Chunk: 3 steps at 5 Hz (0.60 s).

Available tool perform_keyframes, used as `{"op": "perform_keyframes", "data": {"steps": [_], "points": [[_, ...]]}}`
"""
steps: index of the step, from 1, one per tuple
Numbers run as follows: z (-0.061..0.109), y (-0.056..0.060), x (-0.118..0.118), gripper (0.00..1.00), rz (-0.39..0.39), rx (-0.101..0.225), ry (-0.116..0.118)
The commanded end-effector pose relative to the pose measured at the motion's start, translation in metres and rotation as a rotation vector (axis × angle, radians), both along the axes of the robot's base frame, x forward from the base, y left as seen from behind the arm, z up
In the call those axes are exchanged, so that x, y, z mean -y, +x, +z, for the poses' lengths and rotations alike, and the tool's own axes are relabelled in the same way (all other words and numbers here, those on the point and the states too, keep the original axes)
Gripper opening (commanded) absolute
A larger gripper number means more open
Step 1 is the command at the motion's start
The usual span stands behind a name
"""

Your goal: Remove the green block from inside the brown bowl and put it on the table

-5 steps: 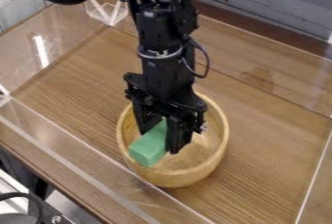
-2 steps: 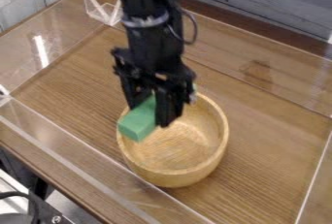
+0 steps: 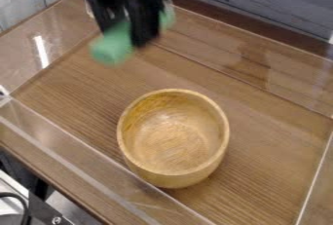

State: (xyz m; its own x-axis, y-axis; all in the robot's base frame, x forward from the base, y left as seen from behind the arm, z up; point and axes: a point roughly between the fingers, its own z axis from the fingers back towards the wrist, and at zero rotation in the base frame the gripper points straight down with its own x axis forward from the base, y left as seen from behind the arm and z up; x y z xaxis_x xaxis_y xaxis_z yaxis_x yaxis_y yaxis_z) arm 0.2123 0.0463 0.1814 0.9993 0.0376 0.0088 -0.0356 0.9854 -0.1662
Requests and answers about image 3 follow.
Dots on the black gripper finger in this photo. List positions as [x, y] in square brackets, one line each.
[106, 15]
[145, 21]

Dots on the green rectangular block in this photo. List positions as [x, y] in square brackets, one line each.
[113, 48]

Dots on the brown wooden bowl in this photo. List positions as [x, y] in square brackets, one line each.
[173, 137]

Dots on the clear acrylic tray walls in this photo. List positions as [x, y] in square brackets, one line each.
[65, 99]

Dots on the black metal table mount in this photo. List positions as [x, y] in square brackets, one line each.
[45, 213]

